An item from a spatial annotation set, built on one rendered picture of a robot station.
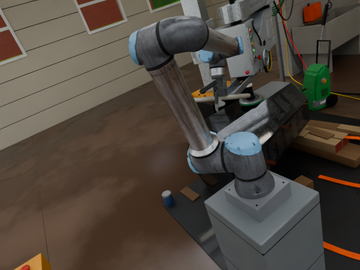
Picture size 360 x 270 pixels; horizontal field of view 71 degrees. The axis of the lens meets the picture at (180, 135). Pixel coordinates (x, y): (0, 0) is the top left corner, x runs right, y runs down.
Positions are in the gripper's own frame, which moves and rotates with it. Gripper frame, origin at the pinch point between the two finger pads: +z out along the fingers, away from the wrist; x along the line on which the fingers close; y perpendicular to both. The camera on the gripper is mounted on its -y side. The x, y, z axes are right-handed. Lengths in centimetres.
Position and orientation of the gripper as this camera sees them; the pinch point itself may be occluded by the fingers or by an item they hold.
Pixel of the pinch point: (216, 110)
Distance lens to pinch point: 156.1
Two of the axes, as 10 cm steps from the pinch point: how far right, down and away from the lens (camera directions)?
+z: 0.9, 9.9, 1.4
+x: 0.9, -1.5, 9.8
